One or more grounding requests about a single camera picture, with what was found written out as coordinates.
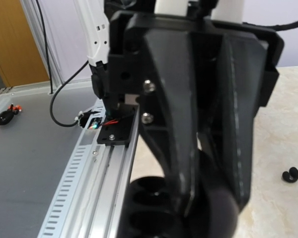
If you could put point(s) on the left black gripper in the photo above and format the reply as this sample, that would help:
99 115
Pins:
176 64

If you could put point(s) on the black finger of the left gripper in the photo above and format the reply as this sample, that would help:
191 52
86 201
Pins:
239 74

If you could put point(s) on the black oval charging case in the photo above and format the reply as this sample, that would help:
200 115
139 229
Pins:
151 209

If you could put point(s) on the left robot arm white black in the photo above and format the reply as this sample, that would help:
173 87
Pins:
95 17

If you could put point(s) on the black earbud left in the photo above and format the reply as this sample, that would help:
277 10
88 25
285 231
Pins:
290 176

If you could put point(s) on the black red object on floor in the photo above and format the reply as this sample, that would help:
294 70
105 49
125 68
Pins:
7 115

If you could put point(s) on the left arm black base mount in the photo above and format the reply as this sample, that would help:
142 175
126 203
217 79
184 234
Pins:
118 125

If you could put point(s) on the front aluminium rail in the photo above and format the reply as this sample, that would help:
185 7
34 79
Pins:
89 198

